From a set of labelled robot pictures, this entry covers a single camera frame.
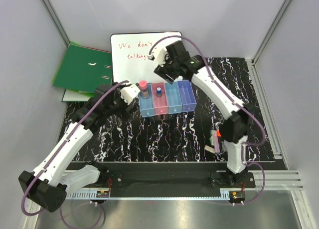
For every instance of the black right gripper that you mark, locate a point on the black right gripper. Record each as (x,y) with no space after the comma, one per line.
(161,70)

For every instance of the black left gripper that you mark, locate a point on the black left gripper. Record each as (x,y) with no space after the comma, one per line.
(124,112)

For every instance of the light blue plastic bin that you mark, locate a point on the light blue plastic bin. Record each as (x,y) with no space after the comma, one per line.
(146,105)

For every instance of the pink capped glitter jar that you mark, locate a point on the pink capped glitter jar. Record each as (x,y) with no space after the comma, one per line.
(144,89)

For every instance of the small blue capped bottle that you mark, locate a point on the small blue capped bottle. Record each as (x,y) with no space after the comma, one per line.
(159,92)

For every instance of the purple plastic bin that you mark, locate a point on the purple plastic bin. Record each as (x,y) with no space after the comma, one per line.
(187,96)

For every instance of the pink plastic bin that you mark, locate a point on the pink plastic bin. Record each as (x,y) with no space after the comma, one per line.
(160,103)

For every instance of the white dry-erase board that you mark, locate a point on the white dry-erase board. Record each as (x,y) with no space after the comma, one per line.
(130,56)

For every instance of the pink eraser bar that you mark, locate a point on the pink eraser bar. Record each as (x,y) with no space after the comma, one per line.
(217,145)

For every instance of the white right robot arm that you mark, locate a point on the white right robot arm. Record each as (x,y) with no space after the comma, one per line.
(235,112)

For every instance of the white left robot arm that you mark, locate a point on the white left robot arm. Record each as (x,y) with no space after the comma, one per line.
(46,185)

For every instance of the green white paper booklet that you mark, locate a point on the green white paper booklet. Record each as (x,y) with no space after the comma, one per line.
(73,96)

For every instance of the black marble pattern mat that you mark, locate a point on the black marble pattern mat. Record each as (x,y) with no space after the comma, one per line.
(180,137)

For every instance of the white small eraser block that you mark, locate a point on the white small eraser block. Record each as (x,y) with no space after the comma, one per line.
(209,149)

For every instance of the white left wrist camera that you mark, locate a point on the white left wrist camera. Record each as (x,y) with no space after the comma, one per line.
(129,93)

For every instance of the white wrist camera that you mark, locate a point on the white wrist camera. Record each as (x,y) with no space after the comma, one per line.
(159,55)
(129,93)

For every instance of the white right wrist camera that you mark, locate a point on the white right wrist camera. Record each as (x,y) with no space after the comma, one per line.
(159,55)

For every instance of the green ring binder folder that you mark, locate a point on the green ring binder folder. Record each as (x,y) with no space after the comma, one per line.
(83,69)

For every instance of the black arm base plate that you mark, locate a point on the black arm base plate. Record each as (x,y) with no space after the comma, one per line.
(165,181)

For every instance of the aluminium rail frame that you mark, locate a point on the aluminium rail frame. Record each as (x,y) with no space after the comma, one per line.
(277,202)

